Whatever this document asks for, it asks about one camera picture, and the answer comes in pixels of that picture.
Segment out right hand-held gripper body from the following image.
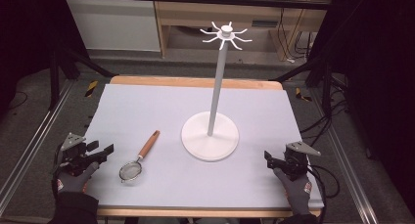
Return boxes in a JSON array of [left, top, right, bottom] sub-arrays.
[[282, 140, 322, 182]]

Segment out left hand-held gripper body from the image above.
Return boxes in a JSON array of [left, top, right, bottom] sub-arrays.
[[59, 132, 100, 178]]

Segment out person's left hand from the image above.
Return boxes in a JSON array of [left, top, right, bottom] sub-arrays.
[[55, 160, 100, 196]]

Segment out yellow black striped tape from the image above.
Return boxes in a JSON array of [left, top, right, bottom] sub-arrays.
[[84, 79, 99, 99], [295, 86, 313, 103]]

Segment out white hook stand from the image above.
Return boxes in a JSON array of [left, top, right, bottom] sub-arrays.
[[180, 21, 254, 162]]

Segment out pale lavender table mat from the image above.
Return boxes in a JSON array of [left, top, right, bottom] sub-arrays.
[[83, 83, 325, 209]]

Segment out black metal stand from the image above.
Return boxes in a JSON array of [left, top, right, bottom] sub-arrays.
[[48, 46, 117, 112], [268, 59, 348, 118]]

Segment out wooden table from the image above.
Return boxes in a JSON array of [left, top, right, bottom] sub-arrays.
[[95, 74, 323, 219]]

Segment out white cabinet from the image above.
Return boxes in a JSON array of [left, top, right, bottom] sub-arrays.
[[65, 0, 161, 53]]

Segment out wooden desk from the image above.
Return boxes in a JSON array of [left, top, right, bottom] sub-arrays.
[[152, 0, 337, 62]]

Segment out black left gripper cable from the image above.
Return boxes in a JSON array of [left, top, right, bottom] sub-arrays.
[[50, 144, 65, 199]]

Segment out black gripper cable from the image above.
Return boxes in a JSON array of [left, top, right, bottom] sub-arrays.
[[305, 164, 341, 218], [50, 144, 65, 199]]

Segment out wooden-handled mesh strainer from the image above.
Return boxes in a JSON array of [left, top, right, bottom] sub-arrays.
[[118, 129, 161, 184]]

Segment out aluminium floor rail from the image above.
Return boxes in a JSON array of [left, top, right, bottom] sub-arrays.
[[0, 79, 75, 216], [310, 86, 380, 224]]

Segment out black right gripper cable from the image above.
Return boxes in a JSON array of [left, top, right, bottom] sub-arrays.
[[305, 164, 341, 218]]

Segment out black floor cables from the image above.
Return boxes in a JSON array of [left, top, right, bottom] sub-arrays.
[[299, 99, 350, 148]]

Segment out thin black floor cable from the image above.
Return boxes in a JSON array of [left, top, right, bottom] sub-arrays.
[[7, 90, 29, 112]]

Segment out black hanging cables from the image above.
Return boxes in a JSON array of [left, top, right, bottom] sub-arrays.
[[276, 7, 316, 64]]

